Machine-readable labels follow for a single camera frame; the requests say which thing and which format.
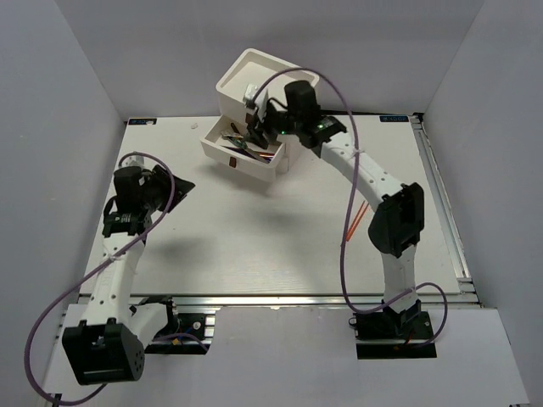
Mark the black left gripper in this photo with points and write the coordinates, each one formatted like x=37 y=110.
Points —
x=166 y=183

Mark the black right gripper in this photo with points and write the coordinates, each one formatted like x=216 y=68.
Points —
x=254 y=137

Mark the white drawer box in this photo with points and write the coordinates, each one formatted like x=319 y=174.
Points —
x=255 y=81

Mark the orange chopstick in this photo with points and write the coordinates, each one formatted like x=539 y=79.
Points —
x=355 y=220
x=358 y=218

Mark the green handled knife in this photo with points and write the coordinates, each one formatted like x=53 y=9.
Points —
x=240 y=143

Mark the dark blue knife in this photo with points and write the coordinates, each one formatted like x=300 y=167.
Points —
x=248 y=154

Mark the rainbow iridescent knife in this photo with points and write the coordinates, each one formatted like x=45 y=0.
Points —
x=267 y=157

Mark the small silver knife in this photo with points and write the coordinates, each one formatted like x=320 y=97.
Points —
x=235 y=129

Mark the ornate silver knife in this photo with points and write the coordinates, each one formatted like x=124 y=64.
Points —
x=232 y=135

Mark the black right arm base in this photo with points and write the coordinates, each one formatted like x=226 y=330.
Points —
x=376 y=338

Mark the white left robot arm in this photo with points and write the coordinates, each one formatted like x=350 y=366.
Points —
x=108 y=343

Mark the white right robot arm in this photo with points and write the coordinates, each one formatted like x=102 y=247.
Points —
x=398 y=208

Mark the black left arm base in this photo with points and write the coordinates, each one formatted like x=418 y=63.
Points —
x=181 y=334

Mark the left black XDOF label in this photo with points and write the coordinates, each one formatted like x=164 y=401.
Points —
x=142 y=121

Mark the black xdof label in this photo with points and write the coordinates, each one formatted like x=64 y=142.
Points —
x=142 y=121
x=392 y=118

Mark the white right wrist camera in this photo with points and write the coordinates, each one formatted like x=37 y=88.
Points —
x=255 y=100

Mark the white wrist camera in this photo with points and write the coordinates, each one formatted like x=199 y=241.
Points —
x=134 y=160
x=255 y=100

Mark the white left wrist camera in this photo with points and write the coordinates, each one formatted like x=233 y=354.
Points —
x=134 y=160

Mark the aluminium table frame rail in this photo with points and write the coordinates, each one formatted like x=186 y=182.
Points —
x=467 y=296

